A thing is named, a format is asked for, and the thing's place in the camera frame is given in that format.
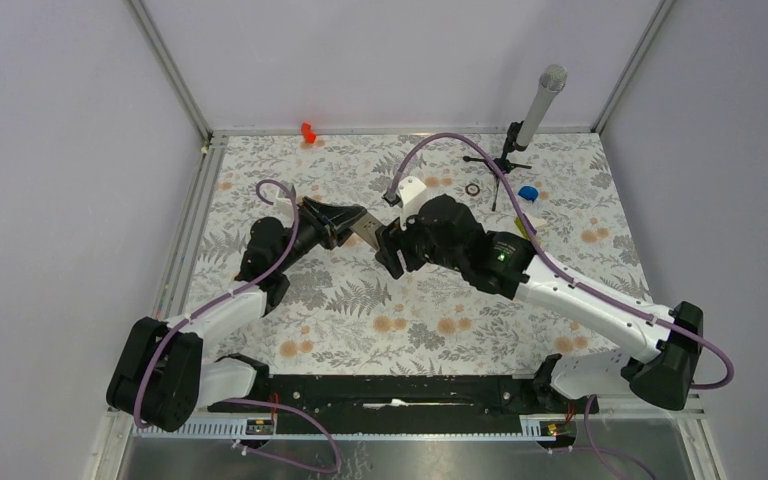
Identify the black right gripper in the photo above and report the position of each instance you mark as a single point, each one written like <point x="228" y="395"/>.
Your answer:
<point x="391" y="239"/>

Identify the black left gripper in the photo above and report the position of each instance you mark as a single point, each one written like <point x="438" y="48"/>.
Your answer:
<point x="330" y="234"/>

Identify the white remote control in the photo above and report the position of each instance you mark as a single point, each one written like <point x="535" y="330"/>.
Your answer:
<point x="366" y="227"/>

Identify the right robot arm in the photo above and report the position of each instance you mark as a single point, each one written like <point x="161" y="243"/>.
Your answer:
<point x="656" y="351"/>

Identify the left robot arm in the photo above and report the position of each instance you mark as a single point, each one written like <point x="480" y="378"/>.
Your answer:
<point x="163" y="376"/>

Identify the floral patterned table mat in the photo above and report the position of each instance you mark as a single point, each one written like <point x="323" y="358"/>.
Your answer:
<point x="343" y="312"/>

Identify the red plastic block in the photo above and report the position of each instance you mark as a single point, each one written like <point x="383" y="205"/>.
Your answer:
<point x="308" y="134"/>

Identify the blue plastic cap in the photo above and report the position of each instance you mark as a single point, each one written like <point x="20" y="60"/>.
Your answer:
<point x="528" y="193"/>

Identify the black microphone tripod stand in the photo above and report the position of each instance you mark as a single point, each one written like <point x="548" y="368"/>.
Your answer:
<point x="503" y="163"/>

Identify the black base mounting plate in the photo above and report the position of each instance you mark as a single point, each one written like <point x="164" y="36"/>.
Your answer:
<point x="437" y="400"/>

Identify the grey microphone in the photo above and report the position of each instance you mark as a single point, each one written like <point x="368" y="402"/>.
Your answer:
<point x="551" y="82"/>

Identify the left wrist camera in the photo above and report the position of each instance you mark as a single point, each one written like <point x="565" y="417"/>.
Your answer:
<point x="285" y="202"/>

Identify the aluminium frame rail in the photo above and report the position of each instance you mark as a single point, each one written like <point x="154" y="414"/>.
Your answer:
<point x="190" y="156"/>

